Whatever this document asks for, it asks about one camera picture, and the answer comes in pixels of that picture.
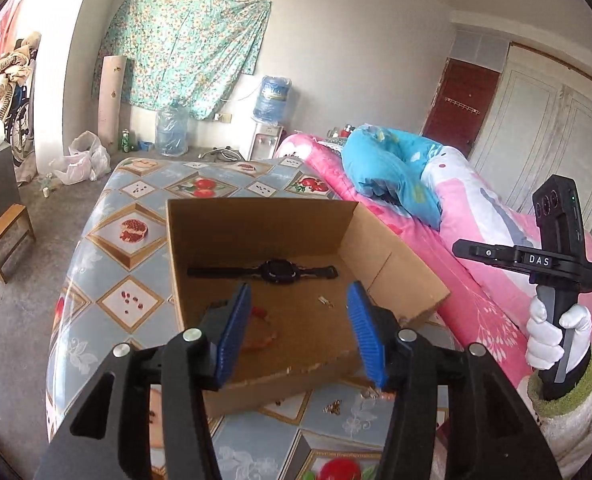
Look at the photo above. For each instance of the green can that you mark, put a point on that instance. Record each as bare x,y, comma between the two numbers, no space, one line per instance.
125,141

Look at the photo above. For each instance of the dark red door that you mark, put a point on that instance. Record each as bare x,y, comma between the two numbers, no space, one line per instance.
461,105

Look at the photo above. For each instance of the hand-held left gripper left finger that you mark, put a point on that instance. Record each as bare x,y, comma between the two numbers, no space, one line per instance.
233,330

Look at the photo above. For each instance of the black wristwatch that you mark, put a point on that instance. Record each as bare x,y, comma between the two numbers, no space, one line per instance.
276,270

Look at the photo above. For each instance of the empty clear water jug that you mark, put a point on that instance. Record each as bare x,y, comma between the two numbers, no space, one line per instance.
171,130

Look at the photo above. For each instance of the wooden stool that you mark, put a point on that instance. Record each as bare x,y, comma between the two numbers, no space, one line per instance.
6,232

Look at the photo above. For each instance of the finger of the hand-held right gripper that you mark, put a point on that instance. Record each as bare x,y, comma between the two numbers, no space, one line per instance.
481,252

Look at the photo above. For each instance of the brown cardboard box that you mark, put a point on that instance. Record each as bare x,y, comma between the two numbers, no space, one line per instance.
256,230

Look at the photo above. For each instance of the gold pendant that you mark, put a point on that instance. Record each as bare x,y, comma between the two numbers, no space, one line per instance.
334,406

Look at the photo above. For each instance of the white plastic bag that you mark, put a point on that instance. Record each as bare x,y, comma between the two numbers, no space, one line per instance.
83,160

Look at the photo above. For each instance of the white water dispenser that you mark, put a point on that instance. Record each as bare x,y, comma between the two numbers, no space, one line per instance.
265,142

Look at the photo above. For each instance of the blue patterned pillow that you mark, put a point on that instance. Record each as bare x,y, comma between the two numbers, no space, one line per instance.
391,170

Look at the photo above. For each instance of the wheelchair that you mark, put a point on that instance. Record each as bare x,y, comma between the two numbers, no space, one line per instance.
18,125

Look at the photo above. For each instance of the pile of clothes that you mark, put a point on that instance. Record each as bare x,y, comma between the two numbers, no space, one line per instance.
1,80

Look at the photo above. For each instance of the white hook rack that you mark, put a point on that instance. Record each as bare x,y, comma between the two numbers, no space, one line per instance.
460,106

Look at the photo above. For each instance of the person's right hand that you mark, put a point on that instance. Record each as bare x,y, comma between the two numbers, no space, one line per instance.
538,340

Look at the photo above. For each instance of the blue water bottle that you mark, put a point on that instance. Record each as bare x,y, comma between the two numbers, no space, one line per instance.
272,100

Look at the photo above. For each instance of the green floral wall cloth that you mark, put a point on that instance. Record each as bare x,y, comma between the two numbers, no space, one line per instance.
176,40

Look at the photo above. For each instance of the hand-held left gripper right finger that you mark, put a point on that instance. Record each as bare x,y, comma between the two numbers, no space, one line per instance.
366,340

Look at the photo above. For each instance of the person's right forearm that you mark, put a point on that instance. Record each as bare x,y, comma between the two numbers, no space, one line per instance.
581,425

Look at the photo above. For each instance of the fruit print tablecloth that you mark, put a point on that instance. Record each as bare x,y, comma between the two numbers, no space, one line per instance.
126,260

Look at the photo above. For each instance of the white wardrobe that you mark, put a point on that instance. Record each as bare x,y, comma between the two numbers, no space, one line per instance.
541,130

